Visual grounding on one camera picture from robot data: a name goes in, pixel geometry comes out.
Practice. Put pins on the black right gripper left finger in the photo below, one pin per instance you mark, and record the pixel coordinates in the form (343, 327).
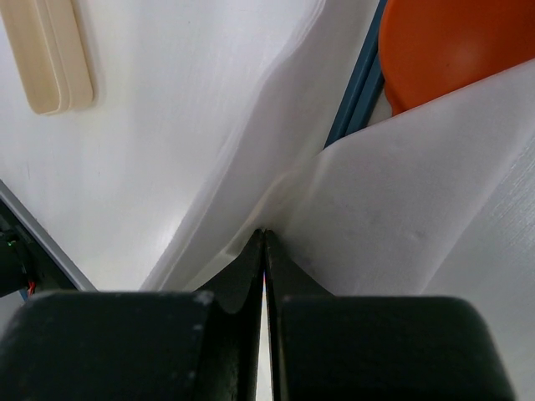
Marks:
(200, 345)

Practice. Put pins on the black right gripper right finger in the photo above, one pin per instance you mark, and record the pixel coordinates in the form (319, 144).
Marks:
(327, 347)

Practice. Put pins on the white paper napkin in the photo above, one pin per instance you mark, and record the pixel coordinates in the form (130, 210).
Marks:
(439, 199)

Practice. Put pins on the orange plastic spoon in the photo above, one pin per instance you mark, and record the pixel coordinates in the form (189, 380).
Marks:
(431, 48)

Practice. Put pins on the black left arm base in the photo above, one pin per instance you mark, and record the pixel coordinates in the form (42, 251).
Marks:
(25, 265)

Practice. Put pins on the beige utensil case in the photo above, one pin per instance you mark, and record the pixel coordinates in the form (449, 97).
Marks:
(49, 53)

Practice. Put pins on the aluminium front rail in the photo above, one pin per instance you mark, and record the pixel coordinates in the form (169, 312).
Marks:
(46, 241)

